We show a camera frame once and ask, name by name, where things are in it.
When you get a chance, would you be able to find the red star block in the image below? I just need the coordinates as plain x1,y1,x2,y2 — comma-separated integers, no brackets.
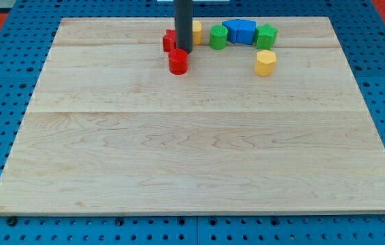
162,29,176,52

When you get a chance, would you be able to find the green star block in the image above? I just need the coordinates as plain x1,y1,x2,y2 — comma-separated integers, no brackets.
253,24,278,50

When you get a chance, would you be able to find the red cylinder block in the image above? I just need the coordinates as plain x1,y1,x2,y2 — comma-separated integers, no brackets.
168,48,188,75

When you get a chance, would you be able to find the light wooden board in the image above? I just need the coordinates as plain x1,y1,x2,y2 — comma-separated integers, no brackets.
0,17,385,216

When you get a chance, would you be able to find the green cylinder block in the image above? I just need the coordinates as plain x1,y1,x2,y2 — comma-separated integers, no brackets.
209,24,228,50

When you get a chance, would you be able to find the yellow hexagon block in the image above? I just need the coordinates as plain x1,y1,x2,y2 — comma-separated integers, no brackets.
254,50,276,77

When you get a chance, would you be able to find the yellow block behind rod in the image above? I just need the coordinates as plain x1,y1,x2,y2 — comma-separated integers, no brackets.
192,20,203,45

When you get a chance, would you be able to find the blue curved block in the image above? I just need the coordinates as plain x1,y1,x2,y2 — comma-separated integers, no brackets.
222,19,256,45

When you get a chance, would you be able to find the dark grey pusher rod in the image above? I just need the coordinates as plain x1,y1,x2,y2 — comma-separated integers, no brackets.
173,0,193,54

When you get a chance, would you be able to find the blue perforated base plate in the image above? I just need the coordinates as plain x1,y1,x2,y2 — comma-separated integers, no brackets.
0,0,385,244

